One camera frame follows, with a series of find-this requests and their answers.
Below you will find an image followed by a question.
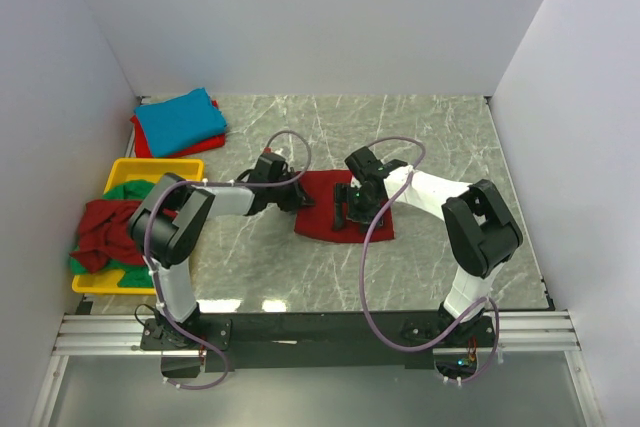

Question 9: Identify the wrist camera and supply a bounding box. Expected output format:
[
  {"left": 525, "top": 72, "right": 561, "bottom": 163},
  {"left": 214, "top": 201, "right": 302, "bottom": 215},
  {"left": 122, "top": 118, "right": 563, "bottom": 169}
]
[
  {"left": 345, "top": 146, "right": 383, "bottom": 183},
  {"left": 248, "top": 148, "right": 291, "bottom": 183}
]

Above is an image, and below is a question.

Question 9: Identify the crumpled dark red t-shirt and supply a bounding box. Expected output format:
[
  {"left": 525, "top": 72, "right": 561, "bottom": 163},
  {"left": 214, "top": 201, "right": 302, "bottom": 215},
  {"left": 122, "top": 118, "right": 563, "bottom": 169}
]
[{"left": 70, "top": 199, "right": 144, "bottom": 274}]

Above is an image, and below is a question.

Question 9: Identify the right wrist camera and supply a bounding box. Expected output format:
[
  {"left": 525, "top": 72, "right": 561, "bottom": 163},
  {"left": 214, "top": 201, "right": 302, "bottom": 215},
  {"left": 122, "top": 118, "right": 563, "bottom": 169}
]
[{"left": 345, "top": 146, "right": 383, "bottom": 183}]

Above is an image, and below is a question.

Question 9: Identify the green t-shirt in bin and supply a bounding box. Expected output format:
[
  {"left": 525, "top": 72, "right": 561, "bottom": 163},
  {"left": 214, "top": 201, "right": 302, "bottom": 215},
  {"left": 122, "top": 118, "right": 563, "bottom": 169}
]
[{"left": 69, "top": 179, "right": 154, "bottom": 288}]

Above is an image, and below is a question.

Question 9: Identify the dark red t-shirt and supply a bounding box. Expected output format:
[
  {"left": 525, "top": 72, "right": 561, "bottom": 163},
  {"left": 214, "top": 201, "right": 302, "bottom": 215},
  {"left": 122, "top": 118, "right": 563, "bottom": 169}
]
[
  {"left": 294, "top": 170, "right": 368, "bottom": 244},
  {"left": 70, "top": 199, "right": 144, "bottom": 274}
]

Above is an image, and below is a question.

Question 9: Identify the aluminium rail frame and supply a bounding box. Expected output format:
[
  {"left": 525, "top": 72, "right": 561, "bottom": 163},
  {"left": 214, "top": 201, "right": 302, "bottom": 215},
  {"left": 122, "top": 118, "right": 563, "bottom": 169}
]
[{"left": 30, "top": 310, "right": 605, "bottom": 426}]

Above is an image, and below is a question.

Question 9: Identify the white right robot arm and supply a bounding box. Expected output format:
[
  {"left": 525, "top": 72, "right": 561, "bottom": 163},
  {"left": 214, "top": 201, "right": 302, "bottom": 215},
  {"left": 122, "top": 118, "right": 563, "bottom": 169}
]
[{"left": 332, "top": 165, "right": 523, "bottom": 346}]

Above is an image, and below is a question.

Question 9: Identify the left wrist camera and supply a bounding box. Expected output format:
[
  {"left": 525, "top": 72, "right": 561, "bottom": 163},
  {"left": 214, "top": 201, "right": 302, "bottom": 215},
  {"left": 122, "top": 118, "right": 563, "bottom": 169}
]
[{"left": 248, "top": 148, "right": 291, "bottom": 183}]

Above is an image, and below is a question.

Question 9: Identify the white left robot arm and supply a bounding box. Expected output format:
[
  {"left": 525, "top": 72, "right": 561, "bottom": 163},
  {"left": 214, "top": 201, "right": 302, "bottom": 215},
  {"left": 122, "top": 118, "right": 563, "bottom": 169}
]
[{"left": 128, "top": 170, "right": 314, "bottom": 349}]

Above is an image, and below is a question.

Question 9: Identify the folded blue t-shirt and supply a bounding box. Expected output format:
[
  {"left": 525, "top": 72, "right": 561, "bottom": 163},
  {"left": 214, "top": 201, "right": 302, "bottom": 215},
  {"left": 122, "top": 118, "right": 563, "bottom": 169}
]
[{"left": 135, "top": 88, "right": 227, "bottom": 157}]

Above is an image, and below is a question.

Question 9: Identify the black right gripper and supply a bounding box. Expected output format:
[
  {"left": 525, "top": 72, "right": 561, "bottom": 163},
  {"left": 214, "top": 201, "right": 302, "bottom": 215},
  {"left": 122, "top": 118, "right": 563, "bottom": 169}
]
[{"left": 332, "top": 183, "right": 383, "bottom": 235}]

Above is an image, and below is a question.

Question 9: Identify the black base crossbar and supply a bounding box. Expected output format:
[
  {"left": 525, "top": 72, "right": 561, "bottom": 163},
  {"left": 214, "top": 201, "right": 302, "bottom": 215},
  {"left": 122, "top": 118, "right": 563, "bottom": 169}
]
[{"left": 138, "top": 310, "right": 499, "bottom": 377}]

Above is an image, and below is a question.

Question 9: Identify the yellow plastic bin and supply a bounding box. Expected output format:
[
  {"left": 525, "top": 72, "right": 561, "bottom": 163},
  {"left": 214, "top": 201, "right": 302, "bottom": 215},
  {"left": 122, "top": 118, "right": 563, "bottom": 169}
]
[{"left": 72, "top": 158, "right": 205, "bottom": 296}]

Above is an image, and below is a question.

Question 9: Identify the folded bright red t-shirt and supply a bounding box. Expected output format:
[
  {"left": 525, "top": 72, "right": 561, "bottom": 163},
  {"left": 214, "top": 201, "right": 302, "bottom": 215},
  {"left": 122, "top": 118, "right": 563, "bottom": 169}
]
[{"left": 131, "top": 113, "right": 226, "bottom": 158}]

